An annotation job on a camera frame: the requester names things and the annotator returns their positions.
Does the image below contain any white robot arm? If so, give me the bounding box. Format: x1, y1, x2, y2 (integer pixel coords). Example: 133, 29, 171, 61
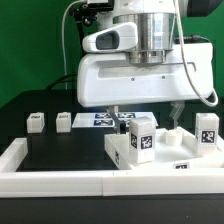
77, 0, 223, 134

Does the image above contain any white marker tag sheet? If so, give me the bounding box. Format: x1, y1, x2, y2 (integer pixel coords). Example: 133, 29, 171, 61
72, 112, 157, 128

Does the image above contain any white square table top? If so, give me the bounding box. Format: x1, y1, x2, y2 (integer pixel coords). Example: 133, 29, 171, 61
105, 127, 224, 170

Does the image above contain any black cable bundle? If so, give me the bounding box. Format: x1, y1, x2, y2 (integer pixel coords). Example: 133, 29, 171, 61
45, 73, 78, 91

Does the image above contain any white u-shaped obstacle fence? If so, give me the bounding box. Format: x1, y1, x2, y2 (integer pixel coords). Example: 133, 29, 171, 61
0, 138, 224, 198

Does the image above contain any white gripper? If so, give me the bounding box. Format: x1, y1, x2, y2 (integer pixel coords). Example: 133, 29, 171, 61
77, 43, 213, 134

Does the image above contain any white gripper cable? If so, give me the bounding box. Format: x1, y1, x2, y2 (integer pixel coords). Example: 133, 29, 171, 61
172, 0, 220, 108

